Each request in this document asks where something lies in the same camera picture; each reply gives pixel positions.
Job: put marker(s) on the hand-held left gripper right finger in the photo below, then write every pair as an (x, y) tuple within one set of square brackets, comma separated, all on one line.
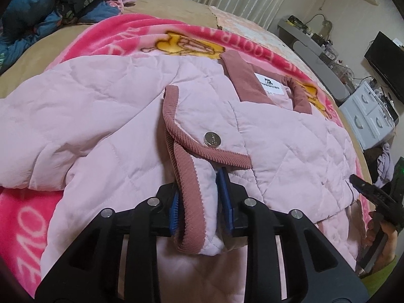
[(224, 202)]

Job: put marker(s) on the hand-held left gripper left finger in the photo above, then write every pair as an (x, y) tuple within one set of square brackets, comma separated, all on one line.
[(174, 217)]

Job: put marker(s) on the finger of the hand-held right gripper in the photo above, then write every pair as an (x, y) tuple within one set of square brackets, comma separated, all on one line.
[(369, 189)]

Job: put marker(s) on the pink quilted jacket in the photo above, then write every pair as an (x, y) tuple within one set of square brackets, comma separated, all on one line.
[(110, 116)]

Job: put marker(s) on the person's right hand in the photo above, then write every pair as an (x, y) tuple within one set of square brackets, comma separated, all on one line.
[(390, 243)]

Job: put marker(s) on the purple cloth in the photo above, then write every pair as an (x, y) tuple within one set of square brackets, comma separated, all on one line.
[(385, 161)]

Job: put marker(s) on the white drawer cabinet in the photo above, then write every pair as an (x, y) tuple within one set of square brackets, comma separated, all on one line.
[(366, 113)]

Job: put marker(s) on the black monitor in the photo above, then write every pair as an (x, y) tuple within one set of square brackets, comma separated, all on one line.
[(386, 60)]

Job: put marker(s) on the grey cluttered shelf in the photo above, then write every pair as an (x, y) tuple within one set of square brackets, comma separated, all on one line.
[(312, 56)]

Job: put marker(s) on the pink printed blanket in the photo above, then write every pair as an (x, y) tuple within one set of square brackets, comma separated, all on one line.
[(25, 227)]

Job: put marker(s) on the pale floral bedspread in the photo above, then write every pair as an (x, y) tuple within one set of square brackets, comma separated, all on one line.
[(252, 34)]

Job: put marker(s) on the blue floral duvet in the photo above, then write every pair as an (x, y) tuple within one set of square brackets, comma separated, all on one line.
[(47, 0)]

